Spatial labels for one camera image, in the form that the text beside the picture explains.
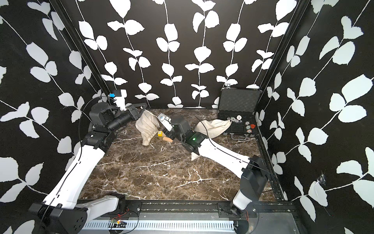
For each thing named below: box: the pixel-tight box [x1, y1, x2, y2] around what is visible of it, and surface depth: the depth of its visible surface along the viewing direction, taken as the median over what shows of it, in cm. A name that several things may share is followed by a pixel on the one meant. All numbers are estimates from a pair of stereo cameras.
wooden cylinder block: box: [162, 136, 173, 143], surface depth 103 cm
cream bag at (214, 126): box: [194, 117, 233, 138], surface depth 100 cm
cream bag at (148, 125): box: [135, 109, 161, 146], surface depth 103 cm
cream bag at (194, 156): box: [190, 151, 202, 161], surface depth 93 cm
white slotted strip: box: [81, 220, 235, 231], surface depth 71 cm
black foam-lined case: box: [217, 87, 263, 140], surface depth 112 cm
